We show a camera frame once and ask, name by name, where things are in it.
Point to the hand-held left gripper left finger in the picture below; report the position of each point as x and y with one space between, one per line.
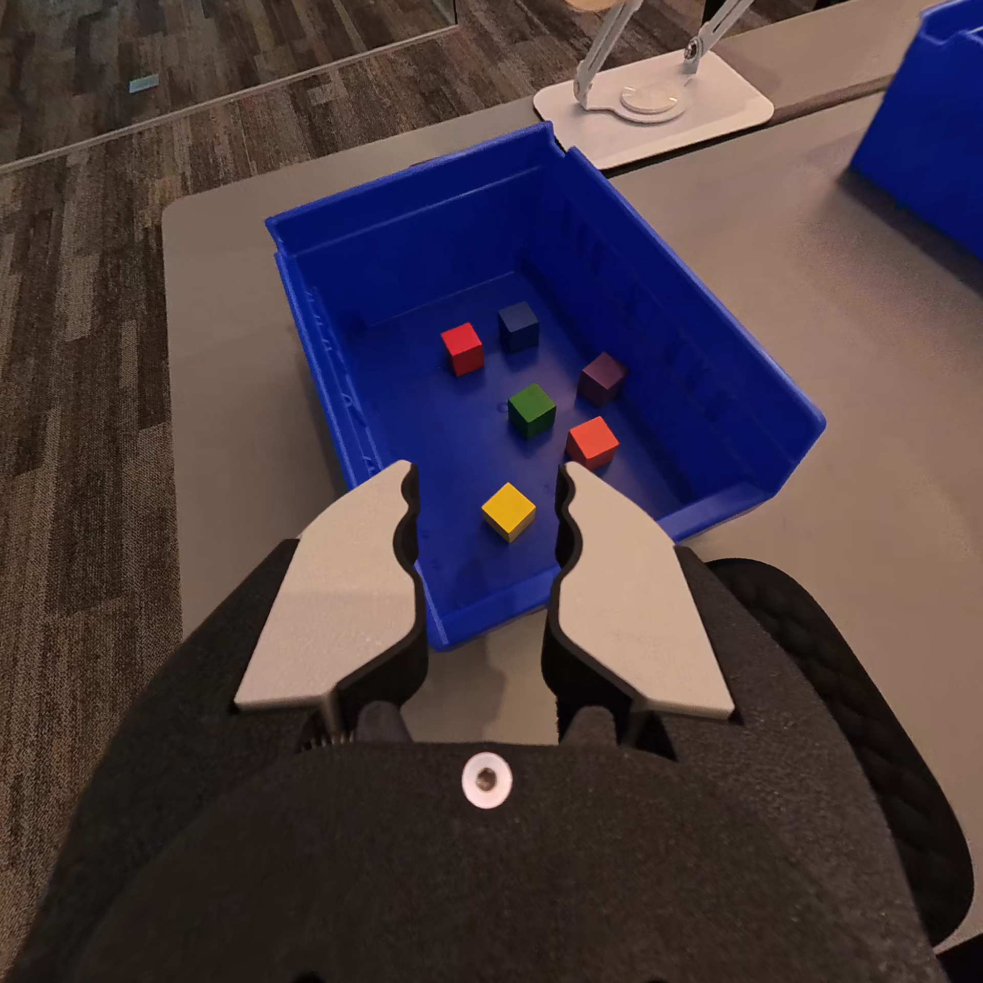
330 614

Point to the dark blue wooden cube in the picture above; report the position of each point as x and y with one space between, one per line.
518 326

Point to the blue plastic storage bin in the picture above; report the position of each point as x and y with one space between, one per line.
929 138
422 253

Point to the orange wooden cube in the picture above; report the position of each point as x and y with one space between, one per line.
592 441

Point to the green wooden cube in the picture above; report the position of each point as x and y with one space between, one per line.
531 408

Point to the red wooden cube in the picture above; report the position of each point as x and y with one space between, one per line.
461 345

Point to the yellow wooden cube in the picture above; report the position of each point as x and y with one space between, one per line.
508 511

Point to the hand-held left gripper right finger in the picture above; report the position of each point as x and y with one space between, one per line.
637 614

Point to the small teal floor tag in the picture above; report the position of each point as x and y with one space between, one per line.
144 84

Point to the purple wooden cube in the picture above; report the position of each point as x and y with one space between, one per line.
601 378

